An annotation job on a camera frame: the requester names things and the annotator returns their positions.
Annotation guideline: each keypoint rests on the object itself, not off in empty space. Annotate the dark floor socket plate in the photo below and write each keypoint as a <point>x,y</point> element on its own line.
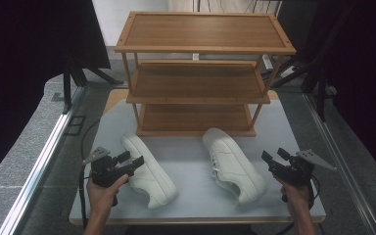
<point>75,125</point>

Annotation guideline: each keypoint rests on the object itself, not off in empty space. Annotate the aluminium rail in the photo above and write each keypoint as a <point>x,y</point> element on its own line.
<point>42,156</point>
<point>339,156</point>

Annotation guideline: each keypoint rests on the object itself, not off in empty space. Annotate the person's right hand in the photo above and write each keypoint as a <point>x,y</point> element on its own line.
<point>295,197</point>

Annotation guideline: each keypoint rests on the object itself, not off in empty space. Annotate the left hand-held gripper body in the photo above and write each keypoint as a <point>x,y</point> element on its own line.
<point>106,171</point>

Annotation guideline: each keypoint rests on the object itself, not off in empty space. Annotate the black metal stand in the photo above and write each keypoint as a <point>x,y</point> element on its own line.
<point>316,81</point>
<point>73,78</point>

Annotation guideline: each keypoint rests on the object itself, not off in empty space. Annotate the black curtain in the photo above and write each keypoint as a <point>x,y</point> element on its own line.
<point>362,81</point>
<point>29,65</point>

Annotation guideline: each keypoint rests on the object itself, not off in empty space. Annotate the white power strip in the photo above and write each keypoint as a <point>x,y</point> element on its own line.
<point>268,62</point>

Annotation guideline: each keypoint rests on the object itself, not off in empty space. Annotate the white sneaker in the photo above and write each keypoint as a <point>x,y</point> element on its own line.
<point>150,173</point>
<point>231,163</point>

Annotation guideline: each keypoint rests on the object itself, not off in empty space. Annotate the wooden three-tier shoe rack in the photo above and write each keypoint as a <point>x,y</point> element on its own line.
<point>196,81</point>

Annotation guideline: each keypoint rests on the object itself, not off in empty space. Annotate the person's left hand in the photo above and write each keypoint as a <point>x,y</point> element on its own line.
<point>103,196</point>

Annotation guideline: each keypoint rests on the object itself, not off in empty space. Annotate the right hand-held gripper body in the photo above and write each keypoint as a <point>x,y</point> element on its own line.
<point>295,169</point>

